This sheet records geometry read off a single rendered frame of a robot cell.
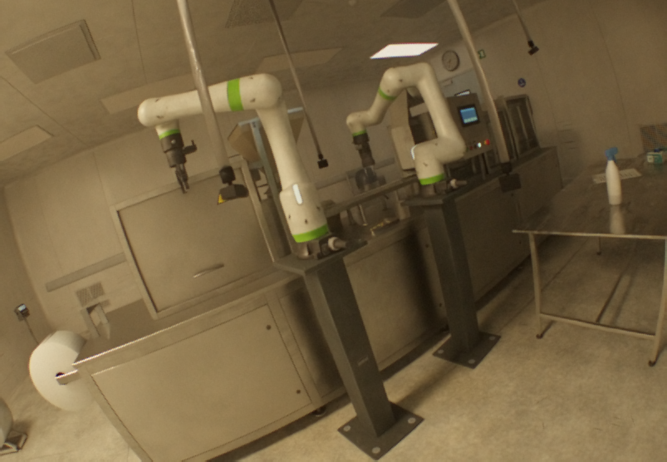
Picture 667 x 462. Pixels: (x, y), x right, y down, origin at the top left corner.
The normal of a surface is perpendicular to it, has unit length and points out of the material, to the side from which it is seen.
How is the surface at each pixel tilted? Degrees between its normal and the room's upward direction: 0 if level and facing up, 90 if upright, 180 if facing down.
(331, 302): 90
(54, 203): 90
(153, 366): 90
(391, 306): 90
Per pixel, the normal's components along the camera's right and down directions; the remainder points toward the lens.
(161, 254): 0.45, 0.00
